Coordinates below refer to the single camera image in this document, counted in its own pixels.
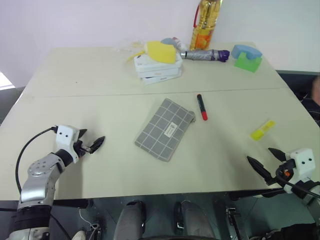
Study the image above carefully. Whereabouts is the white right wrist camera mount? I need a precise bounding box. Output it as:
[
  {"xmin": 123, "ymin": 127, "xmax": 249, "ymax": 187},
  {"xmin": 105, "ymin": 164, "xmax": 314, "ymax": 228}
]
[{"xmin": 283, "ymin": 148, "xmax": 316, "ymax": 195}]

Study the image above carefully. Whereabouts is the dark rounded grey shape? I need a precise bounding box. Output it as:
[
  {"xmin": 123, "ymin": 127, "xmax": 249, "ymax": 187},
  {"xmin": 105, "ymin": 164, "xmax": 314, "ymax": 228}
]
[
  {"xmin": 114, "ymin": 199, "xmax": 147, "ymax": 240},
  {"xmin": 173, "ymin": 199, "xmax": 216, "ymax": 240}
]

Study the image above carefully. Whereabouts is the white flat box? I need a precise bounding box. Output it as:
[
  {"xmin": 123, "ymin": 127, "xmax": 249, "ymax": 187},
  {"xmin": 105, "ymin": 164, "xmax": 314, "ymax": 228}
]
[
  {"xmin": 133, "ymin": 53, "xmax": 184, "ymax": 74},
  {"xmin": 140, "ymin": 71, "xmax": 183, "ymax": 86},
  {"xmin": 135, "ymin": 67, "xmax": 183, "ymax": 79}
]

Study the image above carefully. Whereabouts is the green foam block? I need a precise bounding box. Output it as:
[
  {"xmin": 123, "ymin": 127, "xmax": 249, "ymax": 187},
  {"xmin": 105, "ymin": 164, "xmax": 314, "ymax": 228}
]
[{"xmin": 233, "ymin": 51, "xmax": 264, "ymax": 74}]

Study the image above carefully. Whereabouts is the grey blue rounded object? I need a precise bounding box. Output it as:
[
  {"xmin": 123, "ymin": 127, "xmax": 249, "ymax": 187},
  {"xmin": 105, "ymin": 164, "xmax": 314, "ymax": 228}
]
[{"xmin": 160, "ymin": 37, "xmax": 176, "ymax": 47}]

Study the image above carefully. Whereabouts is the black metal table bracket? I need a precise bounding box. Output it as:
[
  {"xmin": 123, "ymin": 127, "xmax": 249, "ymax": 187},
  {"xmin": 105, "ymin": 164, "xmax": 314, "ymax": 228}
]
[{"xmin": 224, "ymin": 206, "xmax": 243, "ymax": 240}]

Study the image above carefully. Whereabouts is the grey checked fabric pouch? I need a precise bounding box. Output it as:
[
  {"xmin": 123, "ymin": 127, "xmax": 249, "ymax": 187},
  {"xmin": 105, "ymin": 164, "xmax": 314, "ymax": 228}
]
[{"xmin": 134, "ymin": 97, "xmax": 197, "ymax": 163}]

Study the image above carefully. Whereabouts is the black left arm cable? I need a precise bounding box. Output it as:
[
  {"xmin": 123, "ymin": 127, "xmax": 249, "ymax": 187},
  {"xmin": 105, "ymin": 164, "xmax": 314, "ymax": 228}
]
[{"xmin": 15, "ymin": 126, "xmax": 59, "ymax": 195}]

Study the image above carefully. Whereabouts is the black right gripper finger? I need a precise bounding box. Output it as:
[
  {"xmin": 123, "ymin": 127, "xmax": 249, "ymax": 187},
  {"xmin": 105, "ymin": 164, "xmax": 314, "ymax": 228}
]
[
  {"xmin": 246, "ymin": 155, "xmax": 276, "ymax": 186},
  {"xmin": 267, "ymin": 147, "xmax": 287, "ymax": 164}
]

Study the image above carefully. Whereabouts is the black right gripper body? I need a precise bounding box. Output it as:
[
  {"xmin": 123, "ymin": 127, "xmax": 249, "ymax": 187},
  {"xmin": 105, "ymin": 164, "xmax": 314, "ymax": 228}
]
[{"xmin": 274, "ymin": 159, "xmax": 298, "ymax": 181}]

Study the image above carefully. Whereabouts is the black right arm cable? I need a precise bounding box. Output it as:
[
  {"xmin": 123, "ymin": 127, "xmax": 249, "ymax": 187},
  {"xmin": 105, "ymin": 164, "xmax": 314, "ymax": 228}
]
[{"xmin": 275, "ymin": 168, "xmax": 320, "ymax": 199}]

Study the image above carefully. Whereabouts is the seated person in dark clothes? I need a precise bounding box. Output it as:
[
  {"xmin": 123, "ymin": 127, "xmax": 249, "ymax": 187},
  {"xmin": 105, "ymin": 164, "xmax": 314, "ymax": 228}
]
[{"xmin": 294, "ymin": 74, "xmax": 320, "ymax": 129}]

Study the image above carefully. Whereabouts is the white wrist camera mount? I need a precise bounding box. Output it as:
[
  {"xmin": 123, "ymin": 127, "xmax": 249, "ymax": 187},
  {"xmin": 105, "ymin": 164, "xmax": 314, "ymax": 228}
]
[
  {"xmin": 283, "ymin": 148, "xmax": 316, "ymax": 195},
  {"xmin": 55, "ymin": 125, "xmax": 83, "ymax": 165}
]

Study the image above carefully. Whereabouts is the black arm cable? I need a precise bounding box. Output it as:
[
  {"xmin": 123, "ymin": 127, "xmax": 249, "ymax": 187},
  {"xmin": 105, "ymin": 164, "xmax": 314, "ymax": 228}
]
[
  {"xmin": 275, "ymin": 168, "xmax": 320, "ymax": 199},
  {"xmin": 15, "ymin": 126, "xmax": 59, "ymax": 195}
]

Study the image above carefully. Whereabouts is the folded silver purple umbrella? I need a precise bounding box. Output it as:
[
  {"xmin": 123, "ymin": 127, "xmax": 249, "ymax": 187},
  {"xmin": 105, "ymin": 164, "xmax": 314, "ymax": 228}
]
[{"xmin": 180, "ymin": 48, "xmax": 231, "ymax": 63}]

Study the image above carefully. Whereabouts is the yellow cooking oil bottle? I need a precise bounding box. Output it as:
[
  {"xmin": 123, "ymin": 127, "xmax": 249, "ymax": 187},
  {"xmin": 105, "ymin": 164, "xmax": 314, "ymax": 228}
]
[{"xmin": 189, "ymin": 0, "xmax": 222, "ymax": 51}]

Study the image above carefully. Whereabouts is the red and black marker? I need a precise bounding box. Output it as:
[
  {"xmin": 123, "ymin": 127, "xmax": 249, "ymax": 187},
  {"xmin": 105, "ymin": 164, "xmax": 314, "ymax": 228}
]
[{"xmin": 196, "ymin": 93, "xmax": 209, "ymax": 122}]

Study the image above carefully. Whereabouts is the yellow highlighter pen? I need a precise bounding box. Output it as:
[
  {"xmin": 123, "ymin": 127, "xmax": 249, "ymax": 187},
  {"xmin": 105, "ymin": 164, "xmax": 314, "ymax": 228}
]
[{"xmin": 250, "ymin": 119, "xmax": 277, "ymax": 142}]

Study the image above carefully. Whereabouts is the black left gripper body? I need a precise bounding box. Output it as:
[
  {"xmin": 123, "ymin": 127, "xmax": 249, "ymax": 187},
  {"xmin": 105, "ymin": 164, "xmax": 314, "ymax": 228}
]
[{"xmin": 73, "ymin": 139, "xmax": 92, "ymax": 159}]

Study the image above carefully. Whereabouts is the yellow foam sponge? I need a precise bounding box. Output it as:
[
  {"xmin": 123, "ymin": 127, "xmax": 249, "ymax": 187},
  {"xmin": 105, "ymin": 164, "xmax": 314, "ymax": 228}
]
[{"xmin": 143, "ymin": 40, "xmax": 178, "ymax": 65}]

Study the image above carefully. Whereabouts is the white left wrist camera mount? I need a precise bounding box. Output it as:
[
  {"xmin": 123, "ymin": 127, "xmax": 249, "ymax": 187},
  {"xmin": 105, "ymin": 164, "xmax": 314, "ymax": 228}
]
[{"xmin": 55, "ymin": 125, "xmax": 83, "ymax": 165}]

